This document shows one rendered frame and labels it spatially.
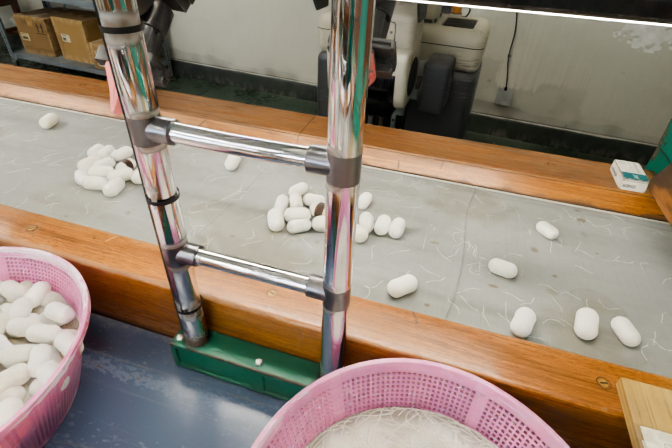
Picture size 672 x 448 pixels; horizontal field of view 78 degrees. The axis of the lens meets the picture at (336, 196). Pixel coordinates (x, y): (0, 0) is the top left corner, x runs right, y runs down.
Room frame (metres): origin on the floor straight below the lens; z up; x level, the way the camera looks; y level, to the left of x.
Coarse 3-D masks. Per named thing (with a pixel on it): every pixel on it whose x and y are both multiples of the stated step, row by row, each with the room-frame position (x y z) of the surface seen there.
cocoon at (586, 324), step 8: (576, 312) 0.30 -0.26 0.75; (584, 312) 0.29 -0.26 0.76; (592, 312) 0.29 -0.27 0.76; (576, 320) 0.29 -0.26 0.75; (584, 320) 0.28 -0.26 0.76; (592, 320) 0.28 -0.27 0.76; (576, 328) 0.28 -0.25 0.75; (584, 328) 0.28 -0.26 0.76; (592, 328) 0.27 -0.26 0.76; (584, 336) 0.27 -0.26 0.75; (592, 336) 0.27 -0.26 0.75
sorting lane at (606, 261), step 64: (0, 128) 0.68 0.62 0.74; (64, 128) 0.69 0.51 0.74; (0, 192) 0.48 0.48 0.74; (64, 192) 0.49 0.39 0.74; (128, 192) 0.50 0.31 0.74; (192, 192) 0.51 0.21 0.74; (256, 192) 0.51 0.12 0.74; (320, 192) 0.52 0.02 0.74; (384, 192) 0.53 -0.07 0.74; (448, 192) 0.54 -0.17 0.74; (256, 256) 0.38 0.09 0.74; (320, 256) 0.38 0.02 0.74; (384, 256) 0.39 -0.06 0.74; (448, 256) 0.39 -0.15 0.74; (512, 256) 0.40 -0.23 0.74; (576, 256) 0.40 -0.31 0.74; (640, 256) 0.41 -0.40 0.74; (640, 320) 0.30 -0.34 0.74
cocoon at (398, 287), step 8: (392, 280) 0.33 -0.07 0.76; (400, 280) 0.33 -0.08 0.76; (408, 280) 0.33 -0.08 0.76; (416, 280) 0.33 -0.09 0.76; (392, 288) 0.32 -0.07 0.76; (400, 288) 0.32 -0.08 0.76; (408, 288) 0.32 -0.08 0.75; (416, 288) 0.33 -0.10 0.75; (392, 296) 0.32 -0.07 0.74; (400, 296) 0.32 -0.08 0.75
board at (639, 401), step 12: (624, 384) 0.20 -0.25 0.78; (636, 384) 0.20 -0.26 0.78; (648, 384) 0.21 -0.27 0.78; (624, 396) 0.19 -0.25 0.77; (636, 396) 0.19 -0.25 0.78; (648, 396) 0.19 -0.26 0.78; (660, 396) 0.19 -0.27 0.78; (624, 408) 0.19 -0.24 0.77; (636, 408) 0.18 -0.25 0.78; (648, 408) 0.18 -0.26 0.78; (660, 408) 0.18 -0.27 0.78; (636, 420) 0.17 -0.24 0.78; (648, 420) 0.17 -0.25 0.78; (660, 420) 0.17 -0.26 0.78; (636, 432) 0.17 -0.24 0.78; (636, 444) 0.16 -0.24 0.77
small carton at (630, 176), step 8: (616, 160) 0.58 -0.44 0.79; (616, 168) 0.57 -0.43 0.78; (624, 168) 0.56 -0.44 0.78; (632, 168) 0.56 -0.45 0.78; (640, 168) 0.56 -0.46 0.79; (616, 176) 0.56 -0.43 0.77; (624, 176) 0.54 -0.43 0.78; (632, 176) 0.54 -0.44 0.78; (640, 176) 0.54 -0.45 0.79; (624, 184) 0.53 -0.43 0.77; (632, 184) 0.53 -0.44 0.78; (640, 184) 0.53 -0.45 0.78; (640, 192) 0.52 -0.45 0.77
